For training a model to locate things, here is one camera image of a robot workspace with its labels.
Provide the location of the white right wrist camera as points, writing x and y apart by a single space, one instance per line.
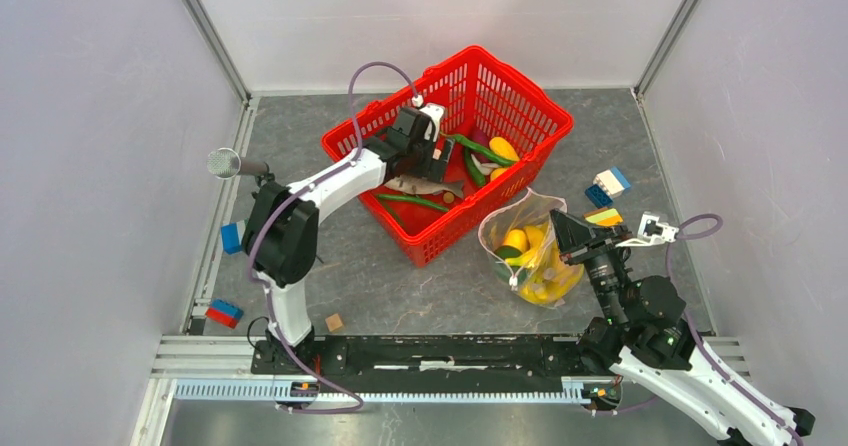
652 231

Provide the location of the yellow toy lemon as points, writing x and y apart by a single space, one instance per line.
503 149

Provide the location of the clear zip top bag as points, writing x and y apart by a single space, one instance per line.
530 213

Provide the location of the yellow toy banana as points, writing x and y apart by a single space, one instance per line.
548 284

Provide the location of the grey toy fish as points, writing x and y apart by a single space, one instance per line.
414 185

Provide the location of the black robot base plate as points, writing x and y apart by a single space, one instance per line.
428 364

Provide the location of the green toy avocado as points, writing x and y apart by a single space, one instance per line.
507 252

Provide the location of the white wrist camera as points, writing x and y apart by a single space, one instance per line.
652 231
434 114

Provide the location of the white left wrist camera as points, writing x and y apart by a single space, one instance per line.
434 114

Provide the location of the small wooden cube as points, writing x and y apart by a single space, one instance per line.
334 323

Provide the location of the red blue toy block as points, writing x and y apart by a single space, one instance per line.
224 313

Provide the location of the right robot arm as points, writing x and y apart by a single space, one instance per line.
644 336

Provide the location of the long green toy chili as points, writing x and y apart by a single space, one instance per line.
413 200

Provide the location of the silver mesh microphone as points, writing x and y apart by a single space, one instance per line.
226 163

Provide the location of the white blue toy block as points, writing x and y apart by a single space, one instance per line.
612 182

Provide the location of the dark blue toy block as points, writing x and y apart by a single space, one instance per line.
598 197

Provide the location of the red plastic basket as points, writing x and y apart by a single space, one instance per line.
480 92

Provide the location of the blue green white block stack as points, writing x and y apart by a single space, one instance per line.
232 237

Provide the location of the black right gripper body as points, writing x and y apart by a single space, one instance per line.
593 241

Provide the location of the yellow toy starfruit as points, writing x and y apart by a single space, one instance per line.
517 239

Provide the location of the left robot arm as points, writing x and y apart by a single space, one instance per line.
373 161

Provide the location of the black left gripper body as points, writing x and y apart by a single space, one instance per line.
423 165

